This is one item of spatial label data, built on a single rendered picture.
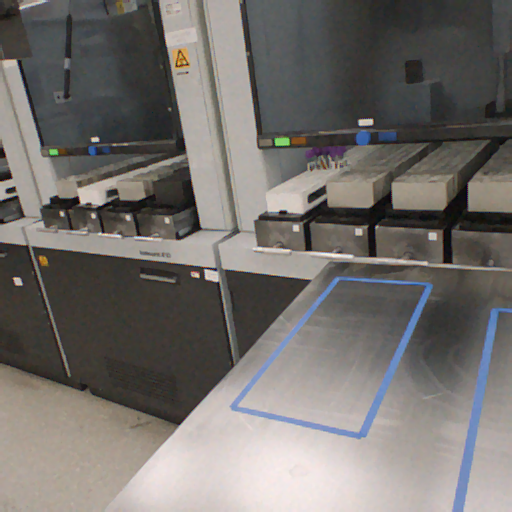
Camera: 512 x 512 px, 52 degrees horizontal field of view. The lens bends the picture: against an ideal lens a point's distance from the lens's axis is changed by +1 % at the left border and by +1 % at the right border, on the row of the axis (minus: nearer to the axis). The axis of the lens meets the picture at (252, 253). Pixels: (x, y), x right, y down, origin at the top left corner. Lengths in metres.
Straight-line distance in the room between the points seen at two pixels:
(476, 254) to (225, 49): 0.72
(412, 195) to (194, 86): 0.61
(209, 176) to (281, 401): 0.93
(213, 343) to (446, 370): 0.99
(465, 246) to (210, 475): 0.72
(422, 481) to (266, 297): 0.90
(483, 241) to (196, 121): 0.76
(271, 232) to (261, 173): 0.17
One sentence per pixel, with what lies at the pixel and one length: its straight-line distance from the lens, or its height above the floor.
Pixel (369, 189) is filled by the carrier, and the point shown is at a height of 0.86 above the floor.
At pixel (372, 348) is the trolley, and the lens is 0.64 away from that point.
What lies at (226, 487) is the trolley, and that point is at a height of 0.82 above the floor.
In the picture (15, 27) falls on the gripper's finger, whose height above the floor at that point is 1.21.
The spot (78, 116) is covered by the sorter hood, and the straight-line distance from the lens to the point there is 1.70.
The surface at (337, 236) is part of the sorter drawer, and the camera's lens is 1.15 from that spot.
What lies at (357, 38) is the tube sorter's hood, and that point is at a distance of 1.14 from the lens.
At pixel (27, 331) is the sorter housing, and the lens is 2.29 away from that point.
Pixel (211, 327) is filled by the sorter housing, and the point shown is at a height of 0.48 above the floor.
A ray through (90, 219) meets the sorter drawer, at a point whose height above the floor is 0.78.
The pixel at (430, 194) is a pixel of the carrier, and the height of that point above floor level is 0.86.
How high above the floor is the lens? 1.15
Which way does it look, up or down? 20 degrees down
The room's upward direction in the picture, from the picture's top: 9 degrees counter-clockwise
